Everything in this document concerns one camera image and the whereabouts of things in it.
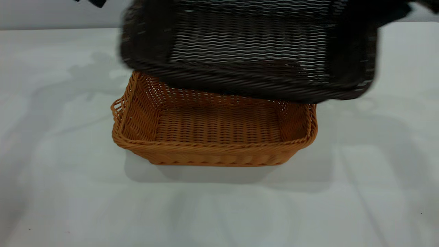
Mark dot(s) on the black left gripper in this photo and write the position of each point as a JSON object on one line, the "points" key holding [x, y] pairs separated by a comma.
{"points": [[97, 2]]}

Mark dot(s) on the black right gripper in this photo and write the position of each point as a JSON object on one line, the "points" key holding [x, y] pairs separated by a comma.
{"points": [[394, 10]]}

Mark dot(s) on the dark brown wicker basket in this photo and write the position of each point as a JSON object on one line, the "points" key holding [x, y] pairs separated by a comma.
{"points": [[247, 75]]}

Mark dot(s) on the orange wicker basket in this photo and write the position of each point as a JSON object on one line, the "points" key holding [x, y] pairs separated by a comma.
{"points": [[212, 151]]}

